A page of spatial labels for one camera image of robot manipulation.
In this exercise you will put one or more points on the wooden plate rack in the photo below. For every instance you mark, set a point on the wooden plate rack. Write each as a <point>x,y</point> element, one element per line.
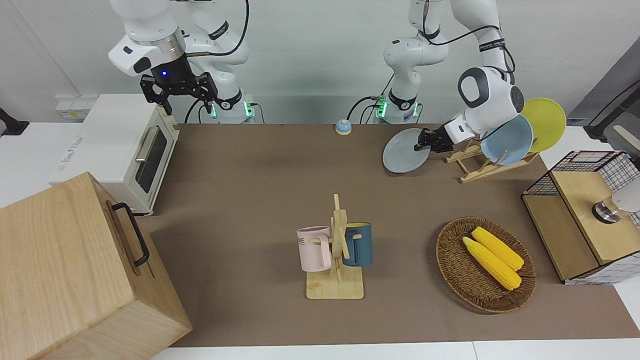
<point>480,172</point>

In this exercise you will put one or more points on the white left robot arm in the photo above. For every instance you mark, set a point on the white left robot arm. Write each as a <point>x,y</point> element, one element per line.
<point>487,95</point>

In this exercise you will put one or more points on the yellow corn cob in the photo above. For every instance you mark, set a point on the yellow corn cob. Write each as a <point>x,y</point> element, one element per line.
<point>502,250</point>
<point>487,262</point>

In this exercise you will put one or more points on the brown table mat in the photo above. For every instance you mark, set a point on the brown table mat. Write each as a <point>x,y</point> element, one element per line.
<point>250,200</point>

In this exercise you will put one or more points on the gray plate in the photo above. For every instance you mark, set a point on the gray plate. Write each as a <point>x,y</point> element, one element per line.
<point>402,155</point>

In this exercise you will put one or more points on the wooden mug tree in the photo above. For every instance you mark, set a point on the wooden mug tree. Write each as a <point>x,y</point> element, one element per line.
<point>335,289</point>

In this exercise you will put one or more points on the brown wicker basket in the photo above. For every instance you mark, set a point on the brown wicker basket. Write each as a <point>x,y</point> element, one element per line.
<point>460,270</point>

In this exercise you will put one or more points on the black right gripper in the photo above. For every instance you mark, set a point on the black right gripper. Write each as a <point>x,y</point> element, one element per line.
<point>174,75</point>

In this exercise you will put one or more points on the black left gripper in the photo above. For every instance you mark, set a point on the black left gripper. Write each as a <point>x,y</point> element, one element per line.
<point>442,141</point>

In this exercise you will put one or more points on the light blue plate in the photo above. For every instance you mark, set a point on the light blue plate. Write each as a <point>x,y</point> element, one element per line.
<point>512,142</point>

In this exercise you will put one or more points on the blue call bell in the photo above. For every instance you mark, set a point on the blue call bell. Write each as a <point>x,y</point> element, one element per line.
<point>343,128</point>

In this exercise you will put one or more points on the pink mug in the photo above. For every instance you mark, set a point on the pink mug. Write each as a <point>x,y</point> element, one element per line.
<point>312,250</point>

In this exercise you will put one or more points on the dark blue mug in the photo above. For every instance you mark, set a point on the dark blue mug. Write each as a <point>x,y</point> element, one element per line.
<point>361,247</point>

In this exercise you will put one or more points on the light wooden box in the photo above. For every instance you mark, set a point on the light wooden box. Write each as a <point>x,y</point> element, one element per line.
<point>60,270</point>

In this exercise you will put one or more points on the white cylinder grinder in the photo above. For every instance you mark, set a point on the white cylinder grinder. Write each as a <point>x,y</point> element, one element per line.
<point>627,197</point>

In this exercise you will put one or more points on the yellow plate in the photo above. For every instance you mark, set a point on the yellow plate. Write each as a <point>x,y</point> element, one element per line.
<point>547,120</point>

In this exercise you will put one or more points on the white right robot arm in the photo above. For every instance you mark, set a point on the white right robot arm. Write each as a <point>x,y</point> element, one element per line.
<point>150,20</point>

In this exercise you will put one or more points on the black clamp mount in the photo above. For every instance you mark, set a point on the black clamp mount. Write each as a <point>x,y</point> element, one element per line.
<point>10,125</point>

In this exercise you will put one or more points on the white toaster oven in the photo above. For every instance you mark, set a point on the white toaster oven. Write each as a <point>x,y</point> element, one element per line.
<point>110,145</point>

